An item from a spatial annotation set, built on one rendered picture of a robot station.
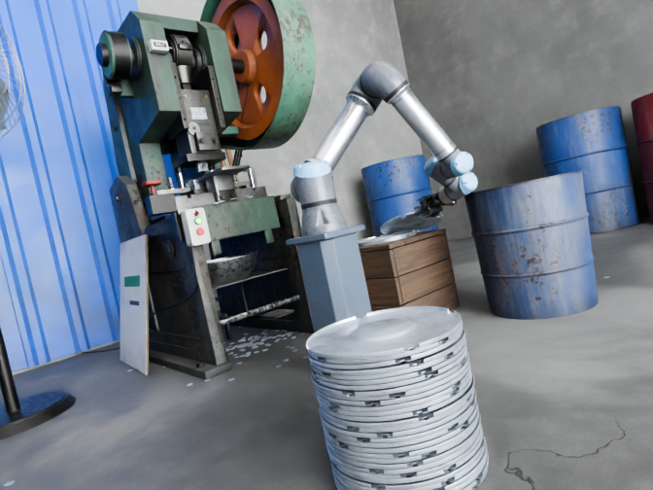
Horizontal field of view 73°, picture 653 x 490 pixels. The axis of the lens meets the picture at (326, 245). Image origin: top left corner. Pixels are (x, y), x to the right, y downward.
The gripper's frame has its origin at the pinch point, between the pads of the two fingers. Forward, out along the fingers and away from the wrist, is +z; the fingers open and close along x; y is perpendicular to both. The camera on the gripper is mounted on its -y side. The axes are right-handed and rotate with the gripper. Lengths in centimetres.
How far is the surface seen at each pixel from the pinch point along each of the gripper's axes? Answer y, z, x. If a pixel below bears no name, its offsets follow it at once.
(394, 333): 81, -83, 38
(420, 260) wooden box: 12.4, -4.6, 20.0
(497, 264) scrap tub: -0.7, -29.2, 31.6
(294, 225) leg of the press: 47, 27, -13
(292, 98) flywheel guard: 34, 15, -69
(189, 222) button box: 95, 7, -17
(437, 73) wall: -222, 171, -182
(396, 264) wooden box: 26.4, -8.4, 19.8
